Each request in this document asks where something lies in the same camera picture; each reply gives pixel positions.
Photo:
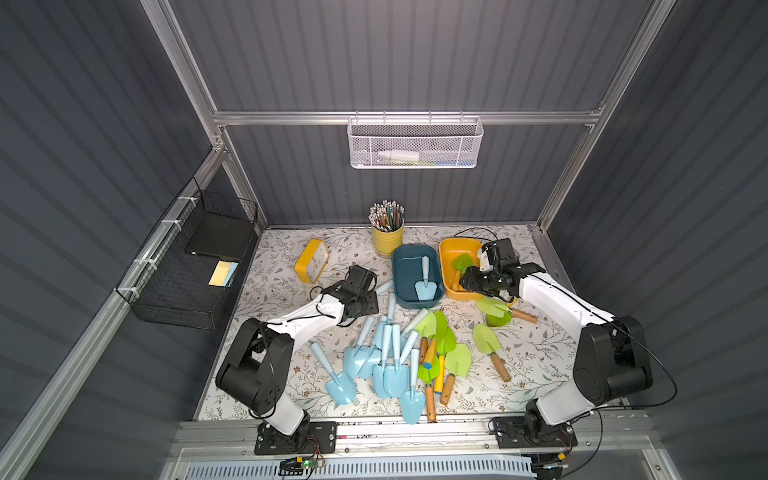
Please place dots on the teal storage box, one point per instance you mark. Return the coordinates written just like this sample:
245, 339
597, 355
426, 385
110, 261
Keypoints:
407, 262

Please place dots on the white mesh wall basket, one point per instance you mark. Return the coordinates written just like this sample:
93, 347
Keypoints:
444, 142

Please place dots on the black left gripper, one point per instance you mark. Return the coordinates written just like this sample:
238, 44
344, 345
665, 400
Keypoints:
369, 302

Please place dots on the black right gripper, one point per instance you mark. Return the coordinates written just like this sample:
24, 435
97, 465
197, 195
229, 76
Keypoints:
483, 282

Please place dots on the light blue shovel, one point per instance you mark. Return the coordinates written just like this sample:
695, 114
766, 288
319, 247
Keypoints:
413, 401
341, 387
425, 288
394, 378

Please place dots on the black notebook in basket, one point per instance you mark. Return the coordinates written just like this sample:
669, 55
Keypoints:
222, 237

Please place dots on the light blue shovel front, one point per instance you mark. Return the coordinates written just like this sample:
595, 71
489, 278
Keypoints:
413, 401

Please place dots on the small green circuit board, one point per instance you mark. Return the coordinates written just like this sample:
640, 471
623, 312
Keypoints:
300, 466

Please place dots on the yellow storage box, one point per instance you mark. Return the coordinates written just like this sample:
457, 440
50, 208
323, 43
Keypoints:
449, 250

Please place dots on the black wire wall basket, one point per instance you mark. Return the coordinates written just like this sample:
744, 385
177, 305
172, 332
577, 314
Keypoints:
171, 286

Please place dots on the green shovel brown handle front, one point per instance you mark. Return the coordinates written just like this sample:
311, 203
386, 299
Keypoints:
429, 376

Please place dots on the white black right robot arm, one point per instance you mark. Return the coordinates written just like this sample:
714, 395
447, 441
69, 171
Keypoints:
611, 359

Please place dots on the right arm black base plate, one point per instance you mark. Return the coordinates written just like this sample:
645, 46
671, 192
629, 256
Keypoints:
518, 432

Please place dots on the yellow pencil cup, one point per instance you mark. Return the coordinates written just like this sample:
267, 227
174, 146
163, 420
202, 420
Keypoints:
386, 242

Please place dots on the green shovel wooden handle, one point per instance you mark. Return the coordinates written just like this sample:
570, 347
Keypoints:
460, 264
488, 343

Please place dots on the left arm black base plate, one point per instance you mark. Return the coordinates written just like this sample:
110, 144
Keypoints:
311, 436

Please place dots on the yellow sticky note pad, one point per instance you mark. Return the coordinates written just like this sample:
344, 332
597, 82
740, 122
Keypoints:
223, 274

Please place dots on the bundle of colored pencils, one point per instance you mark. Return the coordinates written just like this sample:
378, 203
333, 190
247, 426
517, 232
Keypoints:
386, 216

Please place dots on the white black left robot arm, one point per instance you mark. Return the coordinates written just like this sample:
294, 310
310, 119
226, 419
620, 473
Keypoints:
256, 367

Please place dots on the white bottle in mesh basket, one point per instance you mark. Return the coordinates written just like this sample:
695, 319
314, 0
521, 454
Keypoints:
399, 156

